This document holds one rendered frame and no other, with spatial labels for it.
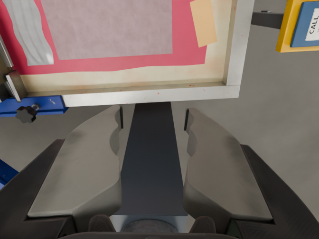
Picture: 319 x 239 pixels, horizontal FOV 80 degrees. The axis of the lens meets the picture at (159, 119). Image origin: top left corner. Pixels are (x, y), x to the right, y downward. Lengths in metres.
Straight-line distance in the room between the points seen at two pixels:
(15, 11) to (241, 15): 0.52
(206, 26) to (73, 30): 0.33
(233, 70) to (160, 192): 0.37
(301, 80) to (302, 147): 0.73
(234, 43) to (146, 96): 0.25
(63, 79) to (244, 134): 1.68
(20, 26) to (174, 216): 0.58
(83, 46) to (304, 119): 1.95
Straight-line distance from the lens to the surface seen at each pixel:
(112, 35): 0.54
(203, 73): 0.56
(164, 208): 0.52
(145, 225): 0.51
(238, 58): 0.54
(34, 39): 0.60
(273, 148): 2.22
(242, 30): 0.53
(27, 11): 0.60
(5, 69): 0.62
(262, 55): 1.70
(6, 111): 0.68
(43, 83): 0.64
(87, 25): 0.55
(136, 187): 0.55
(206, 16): 0.53
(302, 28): 0.62
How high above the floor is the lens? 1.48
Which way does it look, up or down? 60 degrees down
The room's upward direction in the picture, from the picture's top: 178 degrees clockwise
